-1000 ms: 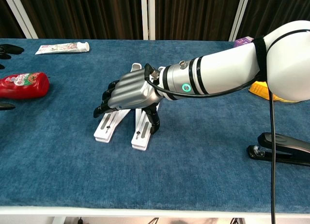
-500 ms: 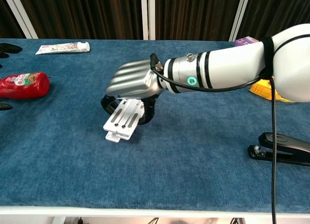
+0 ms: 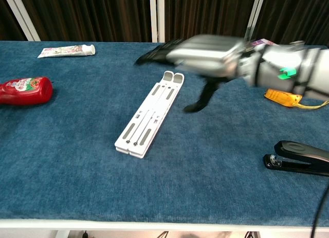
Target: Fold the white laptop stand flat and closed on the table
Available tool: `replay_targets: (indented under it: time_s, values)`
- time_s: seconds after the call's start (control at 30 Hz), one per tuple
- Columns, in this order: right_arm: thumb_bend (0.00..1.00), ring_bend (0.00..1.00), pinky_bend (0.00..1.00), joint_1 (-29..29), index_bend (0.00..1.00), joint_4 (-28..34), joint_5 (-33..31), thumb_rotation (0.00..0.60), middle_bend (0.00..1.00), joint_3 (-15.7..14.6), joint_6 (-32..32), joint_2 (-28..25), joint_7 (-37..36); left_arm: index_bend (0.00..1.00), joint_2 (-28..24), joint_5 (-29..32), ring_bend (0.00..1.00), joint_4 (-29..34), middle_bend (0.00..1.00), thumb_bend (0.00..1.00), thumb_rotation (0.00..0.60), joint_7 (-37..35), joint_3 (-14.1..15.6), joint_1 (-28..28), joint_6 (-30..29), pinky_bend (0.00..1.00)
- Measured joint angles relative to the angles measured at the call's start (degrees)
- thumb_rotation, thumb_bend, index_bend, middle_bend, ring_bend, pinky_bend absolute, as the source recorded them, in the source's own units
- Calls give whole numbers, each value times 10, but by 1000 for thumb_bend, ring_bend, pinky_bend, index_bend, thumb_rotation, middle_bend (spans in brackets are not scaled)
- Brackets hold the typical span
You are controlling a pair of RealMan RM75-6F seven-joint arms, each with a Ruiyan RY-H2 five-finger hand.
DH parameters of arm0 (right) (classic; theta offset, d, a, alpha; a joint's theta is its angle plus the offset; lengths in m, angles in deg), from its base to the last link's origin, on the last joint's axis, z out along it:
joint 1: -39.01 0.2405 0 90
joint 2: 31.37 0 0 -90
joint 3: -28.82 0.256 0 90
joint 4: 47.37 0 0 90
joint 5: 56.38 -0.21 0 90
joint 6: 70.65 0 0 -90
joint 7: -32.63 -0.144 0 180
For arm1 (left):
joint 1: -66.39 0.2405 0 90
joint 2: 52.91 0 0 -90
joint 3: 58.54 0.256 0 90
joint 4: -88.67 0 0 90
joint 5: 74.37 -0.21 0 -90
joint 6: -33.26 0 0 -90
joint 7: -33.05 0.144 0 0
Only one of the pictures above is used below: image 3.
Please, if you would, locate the blue table cloth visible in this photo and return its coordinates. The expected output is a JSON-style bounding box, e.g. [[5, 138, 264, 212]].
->
[[0, 41, 329, 227]]

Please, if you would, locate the yellow tape measure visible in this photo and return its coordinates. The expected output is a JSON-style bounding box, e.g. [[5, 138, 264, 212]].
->
[[264, 88, 329, 110]]

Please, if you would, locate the white folding laptop stand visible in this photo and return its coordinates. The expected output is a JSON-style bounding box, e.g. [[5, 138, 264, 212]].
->
[[114, 70, 185, 160]]

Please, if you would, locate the dark brown curtain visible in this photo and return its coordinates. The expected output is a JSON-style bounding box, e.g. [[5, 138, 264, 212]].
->
[[0, 0, 329, 46]]

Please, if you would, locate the red ketchup bottle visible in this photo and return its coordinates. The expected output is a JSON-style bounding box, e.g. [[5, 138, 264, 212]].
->
[[0, 76, 54, 105]]

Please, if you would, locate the white slanted frame post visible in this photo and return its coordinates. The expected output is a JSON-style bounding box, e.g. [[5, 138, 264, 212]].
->
[[243, 0, 267, 43], [2, 0, 41, 42]]

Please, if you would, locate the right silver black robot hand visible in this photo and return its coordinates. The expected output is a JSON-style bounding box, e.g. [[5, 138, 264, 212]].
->
[[133, 34, 254, 113]]

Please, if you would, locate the purple tissue pack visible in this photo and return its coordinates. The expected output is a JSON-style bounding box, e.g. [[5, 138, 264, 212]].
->
[[250, 38, 276, 47]]

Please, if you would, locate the white upright frame post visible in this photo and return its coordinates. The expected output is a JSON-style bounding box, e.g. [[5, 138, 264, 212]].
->
[[149, 0, 165, 43]]

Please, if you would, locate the black stapler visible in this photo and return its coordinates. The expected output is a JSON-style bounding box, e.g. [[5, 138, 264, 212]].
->
[[263, 140, 329, 177]]

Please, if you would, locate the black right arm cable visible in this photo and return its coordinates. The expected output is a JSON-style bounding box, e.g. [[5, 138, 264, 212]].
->
[[310, 181, 329, 238]]

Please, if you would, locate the white toothpaste tube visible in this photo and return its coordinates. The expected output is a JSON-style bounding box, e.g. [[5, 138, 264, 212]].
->
[[37, 44, 96, 59]]

